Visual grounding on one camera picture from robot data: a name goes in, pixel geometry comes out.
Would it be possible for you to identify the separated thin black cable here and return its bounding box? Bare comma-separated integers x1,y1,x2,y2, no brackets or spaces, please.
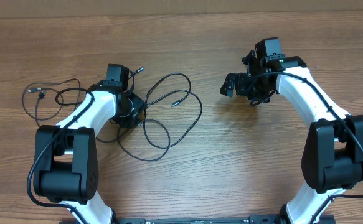
21,78,82,128

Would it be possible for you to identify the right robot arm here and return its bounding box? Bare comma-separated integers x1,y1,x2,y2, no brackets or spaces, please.
220,37,363,223

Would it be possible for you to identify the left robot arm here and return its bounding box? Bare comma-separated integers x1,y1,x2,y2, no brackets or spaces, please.
27,64,146,223

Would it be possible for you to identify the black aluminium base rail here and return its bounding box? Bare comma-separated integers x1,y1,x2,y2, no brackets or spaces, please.
115,213,336,224

